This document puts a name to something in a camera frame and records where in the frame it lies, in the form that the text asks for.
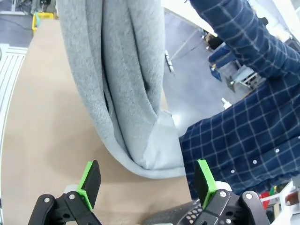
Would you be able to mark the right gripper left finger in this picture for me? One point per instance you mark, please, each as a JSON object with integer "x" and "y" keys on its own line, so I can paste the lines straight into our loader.
{"x": 90, "y": 182}

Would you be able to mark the grey training pants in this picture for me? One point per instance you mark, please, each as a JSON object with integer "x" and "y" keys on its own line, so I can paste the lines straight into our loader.
{"x": 122, "y": 70}

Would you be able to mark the black perforated laundry basket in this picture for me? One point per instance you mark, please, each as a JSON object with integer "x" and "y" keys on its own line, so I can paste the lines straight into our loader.
{"x": 187, "y": 214}

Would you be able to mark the person in blue plaid shirt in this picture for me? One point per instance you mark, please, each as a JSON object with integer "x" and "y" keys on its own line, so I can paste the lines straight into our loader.
{"x": 246, "y": 131}

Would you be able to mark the yellow plastic bin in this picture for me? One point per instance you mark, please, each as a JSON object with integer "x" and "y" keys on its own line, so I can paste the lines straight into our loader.
{"x": 44, "y": 16}

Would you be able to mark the left forearm in plaid sleeve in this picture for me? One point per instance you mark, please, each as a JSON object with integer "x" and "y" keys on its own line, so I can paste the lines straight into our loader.
{"x": 234, "y": 30}

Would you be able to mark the white slotted aluminium frame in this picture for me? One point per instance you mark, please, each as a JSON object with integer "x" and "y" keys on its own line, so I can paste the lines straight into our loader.
{"x": 10, "y": 68}

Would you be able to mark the small white bottle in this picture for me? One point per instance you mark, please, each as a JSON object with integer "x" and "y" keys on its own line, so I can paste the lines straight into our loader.
{"x": 225, "y": 103}

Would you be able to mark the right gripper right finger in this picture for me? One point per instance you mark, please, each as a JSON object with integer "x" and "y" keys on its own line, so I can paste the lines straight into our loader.
{"x": 204, "y": 180}

